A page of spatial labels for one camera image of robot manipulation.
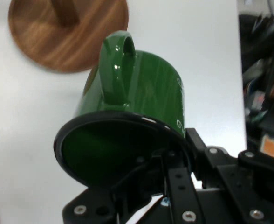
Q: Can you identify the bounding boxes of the dark wooden mug tree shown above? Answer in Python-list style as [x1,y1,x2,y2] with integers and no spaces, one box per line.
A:
[7,0,130,74]

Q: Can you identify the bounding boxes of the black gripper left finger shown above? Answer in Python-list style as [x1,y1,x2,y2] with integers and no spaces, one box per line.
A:
[62,149,206,224]

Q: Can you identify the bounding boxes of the dark equipment with cables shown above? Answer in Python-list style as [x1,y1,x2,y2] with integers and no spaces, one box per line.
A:
[238,0,274,162]

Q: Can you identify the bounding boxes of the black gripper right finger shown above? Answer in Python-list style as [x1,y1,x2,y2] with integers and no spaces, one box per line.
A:
[185,127,274,224]

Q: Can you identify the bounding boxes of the green enamel mug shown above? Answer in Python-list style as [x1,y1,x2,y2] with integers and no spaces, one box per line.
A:
[53,30,194,188]

